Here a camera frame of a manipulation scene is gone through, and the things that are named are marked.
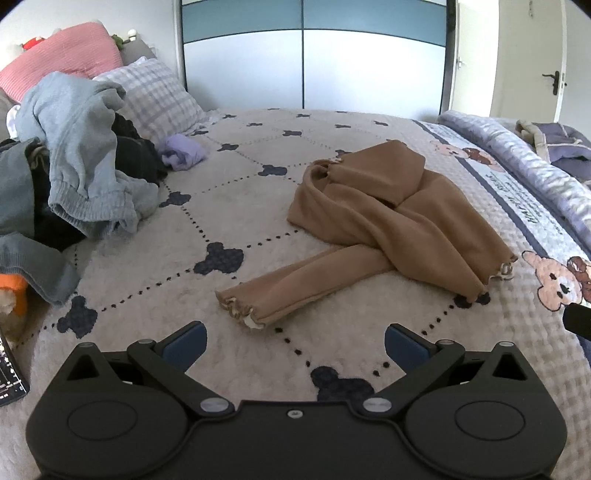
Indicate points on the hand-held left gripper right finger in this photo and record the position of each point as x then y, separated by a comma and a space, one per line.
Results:
402, 346

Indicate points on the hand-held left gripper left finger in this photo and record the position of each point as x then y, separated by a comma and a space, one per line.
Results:
187, 345

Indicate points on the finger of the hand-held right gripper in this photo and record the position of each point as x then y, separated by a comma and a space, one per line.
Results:
579, 321

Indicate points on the brown ribbed ruffle-hem top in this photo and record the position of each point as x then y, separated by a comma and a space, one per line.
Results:
369, 207

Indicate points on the purple floral quilt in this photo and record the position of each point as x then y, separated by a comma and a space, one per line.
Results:
521, 161

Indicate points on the purple padded jacket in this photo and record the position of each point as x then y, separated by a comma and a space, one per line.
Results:
568, 147

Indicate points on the black flat device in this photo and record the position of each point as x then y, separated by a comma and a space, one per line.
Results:
9, 374

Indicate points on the small purple cloth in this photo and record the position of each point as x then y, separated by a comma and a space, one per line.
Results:
182, 152

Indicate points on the black garment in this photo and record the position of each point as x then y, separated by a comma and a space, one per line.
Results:
134, 147

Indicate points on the dark grey garment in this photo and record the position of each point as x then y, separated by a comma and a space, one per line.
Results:
18, 184

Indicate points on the light blue-grey sweatshirt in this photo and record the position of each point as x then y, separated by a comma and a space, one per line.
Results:
69, 138

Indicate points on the plaid pillow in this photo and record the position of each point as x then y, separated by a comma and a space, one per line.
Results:
157, 97

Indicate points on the white cloth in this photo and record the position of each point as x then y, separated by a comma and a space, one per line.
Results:
14, 120

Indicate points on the white and teal wardrobe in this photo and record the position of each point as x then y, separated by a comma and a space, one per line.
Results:
323, 60

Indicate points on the grey padded headboard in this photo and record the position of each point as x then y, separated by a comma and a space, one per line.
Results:
138, 50

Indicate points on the green plush toy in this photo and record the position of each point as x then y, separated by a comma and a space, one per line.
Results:
120, 41

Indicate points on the pink pillow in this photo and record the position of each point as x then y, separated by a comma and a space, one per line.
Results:
60, 50

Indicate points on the red and white plush toy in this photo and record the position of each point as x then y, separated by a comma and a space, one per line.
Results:
33, 44

